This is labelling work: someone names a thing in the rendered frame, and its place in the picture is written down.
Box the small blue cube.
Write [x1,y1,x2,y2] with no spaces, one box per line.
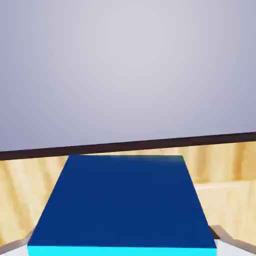
[26,154,218,256]

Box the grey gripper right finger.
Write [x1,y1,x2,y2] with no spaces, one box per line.
[208,224,256,256]

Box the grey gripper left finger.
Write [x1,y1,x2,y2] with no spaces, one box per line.
[0,230,34,256]

